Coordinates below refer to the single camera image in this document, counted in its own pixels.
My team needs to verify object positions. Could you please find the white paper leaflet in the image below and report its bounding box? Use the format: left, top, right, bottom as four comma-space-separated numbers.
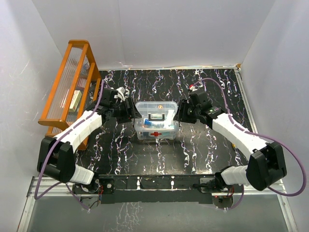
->
166, 109, 174, 125

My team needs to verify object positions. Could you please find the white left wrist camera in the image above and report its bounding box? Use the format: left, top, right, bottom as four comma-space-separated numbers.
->
116, 87, 126, 101

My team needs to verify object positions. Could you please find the clear box lid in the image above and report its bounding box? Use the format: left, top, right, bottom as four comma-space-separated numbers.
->
134, 101, 178, 131

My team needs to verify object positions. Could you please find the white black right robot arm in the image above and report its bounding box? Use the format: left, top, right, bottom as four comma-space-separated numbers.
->
174, 90, 287, 192

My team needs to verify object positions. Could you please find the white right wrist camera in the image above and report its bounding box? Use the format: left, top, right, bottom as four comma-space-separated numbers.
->
189, 85, 198, 92

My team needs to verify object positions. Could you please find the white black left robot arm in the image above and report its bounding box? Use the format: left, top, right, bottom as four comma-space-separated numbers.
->
37, 88, 141, 193

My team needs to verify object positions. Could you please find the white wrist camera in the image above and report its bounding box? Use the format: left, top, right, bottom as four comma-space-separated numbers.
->
116, 87, 126, 101
189, 85, 198, 92

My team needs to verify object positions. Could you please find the cream box on rack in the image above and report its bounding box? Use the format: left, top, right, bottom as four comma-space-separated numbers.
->
69, 90, 82, 112

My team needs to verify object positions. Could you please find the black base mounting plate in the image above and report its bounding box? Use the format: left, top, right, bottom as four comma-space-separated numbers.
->
73, 174, 242, 208

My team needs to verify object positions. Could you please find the orange wooden rack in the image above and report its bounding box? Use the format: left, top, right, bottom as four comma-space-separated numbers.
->
38, 40, 101, 137

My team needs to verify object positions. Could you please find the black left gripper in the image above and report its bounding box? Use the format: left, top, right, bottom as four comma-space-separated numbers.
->
111, 98, 141, 124

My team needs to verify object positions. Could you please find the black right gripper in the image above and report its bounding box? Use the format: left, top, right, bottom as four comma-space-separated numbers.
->
174, 100, 200, 124

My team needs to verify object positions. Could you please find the clear medicine kit box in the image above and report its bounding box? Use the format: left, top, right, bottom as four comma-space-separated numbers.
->
134, 101, 181, 141

